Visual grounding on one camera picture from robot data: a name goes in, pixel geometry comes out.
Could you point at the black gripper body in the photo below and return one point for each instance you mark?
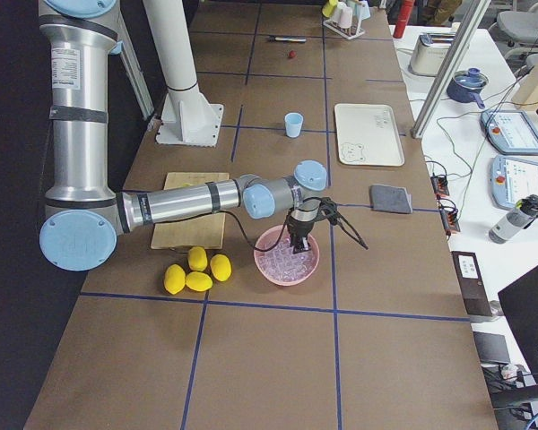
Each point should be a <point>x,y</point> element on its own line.
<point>299,230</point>

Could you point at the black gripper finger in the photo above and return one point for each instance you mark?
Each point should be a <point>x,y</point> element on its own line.
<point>305,244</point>
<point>298,245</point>

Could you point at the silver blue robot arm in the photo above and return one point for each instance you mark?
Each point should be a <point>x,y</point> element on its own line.
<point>84,216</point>

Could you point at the pink bowl of ice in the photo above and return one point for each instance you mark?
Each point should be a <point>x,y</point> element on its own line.
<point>281,265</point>

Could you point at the light blue plastic cup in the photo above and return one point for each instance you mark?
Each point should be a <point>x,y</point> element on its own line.
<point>293,124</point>

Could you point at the cup rack with cups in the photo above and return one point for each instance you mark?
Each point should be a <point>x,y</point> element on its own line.
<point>345,18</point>

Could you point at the yellow lemon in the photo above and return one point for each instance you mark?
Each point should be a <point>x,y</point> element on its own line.
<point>197,258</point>
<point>221,267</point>
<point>198,281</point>
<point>174,279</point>

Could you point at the grey folded cloth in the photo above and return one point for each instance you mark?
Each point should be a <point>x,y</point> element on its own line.
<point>392,199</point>

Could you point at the bamboo cutting board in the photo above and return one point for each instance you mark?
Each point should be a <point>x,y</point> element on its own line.
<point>206,232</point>

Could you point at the cream bear tray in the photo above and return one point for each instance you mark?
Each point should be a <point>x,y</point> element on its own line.
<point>367,135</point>

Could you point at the white pillar with base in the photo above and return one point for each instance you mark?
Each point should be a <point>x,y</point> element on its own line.
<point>187,117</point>

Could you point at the black box with label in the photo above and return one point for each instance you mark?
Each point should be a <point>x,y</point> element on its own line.
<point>471,284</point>

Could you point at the steel muddler black tip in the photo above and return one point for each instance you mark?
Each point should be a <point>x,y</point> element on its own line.
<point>284,39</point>

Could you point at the blue pot with lid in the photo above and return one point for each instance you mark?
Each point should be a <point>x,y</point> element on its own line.
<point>466,86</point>

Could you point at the blue teach pendant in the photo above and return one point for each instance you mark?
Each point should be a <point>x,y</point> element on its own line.
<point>511,132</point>
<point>512,179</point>

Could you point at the grey water bottle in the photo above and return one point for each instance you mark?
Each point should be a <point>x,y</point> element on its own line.
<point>523,214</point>

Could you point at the black monitor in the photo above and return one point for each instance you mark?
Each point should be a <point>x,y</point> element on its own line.
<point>519,302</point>

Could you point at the aluminium frame post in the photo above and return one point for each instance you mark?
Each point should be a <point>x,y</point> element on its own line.
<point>451,62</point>

